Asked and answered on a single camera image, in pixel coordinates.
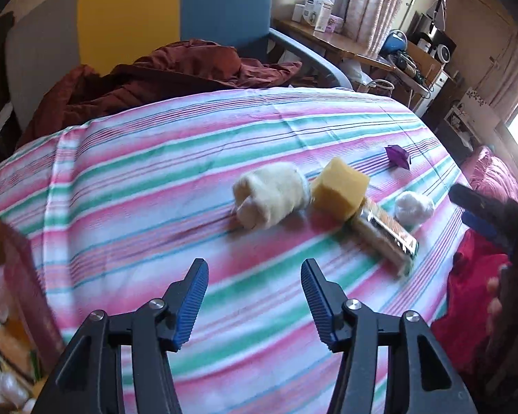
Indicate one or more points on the cream plush sock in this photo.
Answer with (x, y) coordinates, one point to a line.
(267, 194)

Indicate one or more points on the clear cracker packet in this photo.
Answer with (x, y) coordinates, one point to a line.
(384, 237)

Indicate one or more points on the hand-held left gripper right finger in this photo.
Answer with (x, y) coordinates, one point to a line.
(317, 293)

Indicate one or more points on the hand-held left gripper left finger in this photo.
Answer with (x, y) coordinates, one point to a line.
(194, 293)

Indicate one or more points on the maroon jacket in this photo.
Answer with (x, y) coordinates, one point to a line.
(155, 73)

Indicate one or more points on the grey yellow blue chair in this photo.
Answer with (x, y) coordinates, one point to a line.
(129, 21)

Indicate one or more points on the white carton boxes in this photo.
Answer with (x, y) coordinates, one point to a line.
(315, 8)

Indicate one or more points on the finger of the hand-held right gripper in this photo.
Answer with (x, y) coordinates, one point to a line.
(483, 228)
(475, 196)

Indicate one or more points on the pink quilt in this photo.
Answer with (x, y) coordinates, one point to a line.
(496, 177)

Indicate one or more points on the wooden desk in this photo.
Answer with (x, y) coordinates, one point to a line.
(341, 49)

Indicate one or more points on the red cloth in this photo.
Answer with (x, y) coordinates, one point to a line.
(470, 289)

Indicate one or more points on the striped bedsheet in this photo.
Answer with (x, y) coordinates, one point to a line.
(155, 181)

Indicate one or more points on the pink small box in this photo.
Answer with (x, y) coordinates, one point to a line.
(336, 23)

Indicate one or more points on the blue round object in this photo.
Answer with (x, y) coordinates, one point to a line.
(393, 43)

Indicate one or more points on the checked curtain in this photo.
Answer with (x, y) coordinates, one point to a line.
(384, 4)

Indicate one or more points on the small purple wrapper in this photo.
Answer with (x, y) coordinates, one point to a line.
(397, 155)

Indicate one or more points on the gold cardboard box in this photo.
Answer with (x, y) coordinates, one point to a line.
(30, 302)

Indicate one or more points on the white cotton ball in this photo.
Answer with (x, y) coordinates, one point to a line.
(413, 208)
(11, 390)

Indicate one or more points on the person's right hand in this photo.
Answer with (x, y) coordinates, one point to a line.
(496, 302)

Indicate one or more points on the black appliance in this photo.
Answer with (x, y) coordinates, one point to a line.
(436, 39)

